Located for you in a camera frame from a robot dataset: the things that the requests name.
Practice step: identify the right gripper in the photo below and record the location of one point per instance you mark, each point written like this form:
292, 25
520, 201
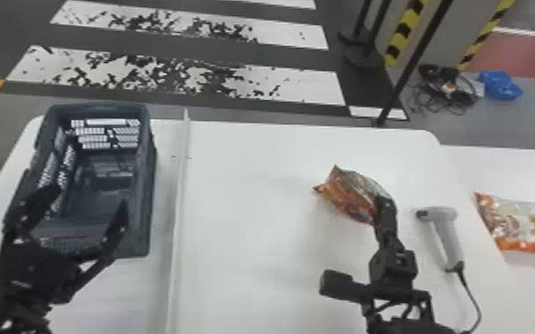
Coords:
392, 268

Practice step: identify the yellow black striped post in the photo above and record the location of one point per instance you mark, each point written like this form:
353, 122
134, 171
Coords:
484, 32
403, 30

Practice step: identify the blue bag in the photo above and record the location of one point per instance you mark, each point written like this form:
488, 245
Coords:
500, 85

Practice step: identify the black post on round foot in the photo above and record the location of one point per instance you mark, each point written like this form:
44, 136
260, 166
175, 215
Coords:
361, 42

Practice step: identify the orange clear snack packet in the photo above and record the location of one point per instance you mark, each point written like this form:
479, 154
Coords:
522, 224

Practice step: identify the hand scanner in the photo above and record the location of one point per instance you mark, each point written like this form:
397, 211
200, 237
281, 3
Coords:
445, 233

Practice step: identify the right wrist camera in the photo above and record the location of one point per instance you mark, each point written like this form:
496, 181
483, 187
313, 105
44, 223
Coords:
342, 285

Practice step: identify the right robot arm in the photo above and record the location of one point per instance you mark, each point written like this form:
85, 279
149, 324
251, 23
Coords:
403, 317

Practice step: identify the black basket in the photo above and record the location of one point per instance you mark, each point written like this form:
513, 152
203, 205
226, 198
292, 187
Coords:
104, 186

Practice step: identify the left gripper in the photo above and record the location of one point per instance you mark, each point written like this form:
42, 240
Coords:
34, 270

